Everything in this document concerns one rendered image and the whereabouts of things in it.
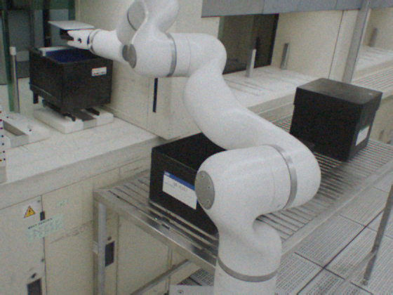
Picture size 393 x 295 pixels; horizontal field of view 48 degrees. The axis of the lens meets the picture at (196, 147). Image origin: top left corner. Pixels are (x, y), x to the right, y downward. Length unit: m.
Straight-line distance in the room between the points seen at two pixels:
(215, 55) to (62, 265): 0.90
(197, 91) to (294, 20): 2.03
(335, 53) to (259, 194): 2.09
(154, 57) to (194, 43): 0.10
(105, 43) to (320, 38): 1.64
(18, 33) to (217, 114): 1.52
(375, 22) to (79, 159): 3.31
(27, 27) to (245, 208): 1.71
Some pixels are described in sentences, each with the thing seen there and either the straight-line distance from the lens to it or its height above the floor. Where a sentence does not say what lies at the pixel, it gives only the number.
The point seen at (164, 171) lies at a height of 0.88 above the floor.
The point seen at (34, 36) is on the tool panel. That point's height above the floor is 1.07.
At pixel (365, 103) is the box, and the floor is 1.01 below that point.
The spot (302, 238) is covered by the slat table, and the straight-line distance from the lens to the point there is 1.33.
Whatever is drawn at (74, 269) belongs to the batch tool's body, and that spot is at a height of 0.47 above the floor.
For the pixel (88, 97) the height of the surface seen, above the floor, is 0.98.
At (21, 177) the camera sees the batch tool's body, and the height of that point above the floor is 0.87.
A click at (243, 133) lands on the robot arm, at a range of 0.84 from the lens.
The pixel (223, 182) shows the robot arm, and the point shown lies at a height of 1.15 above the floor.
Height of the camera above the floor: 1.48
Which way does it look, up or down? 23 degrees down
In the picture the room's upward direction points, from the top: 6 degrees clockwise
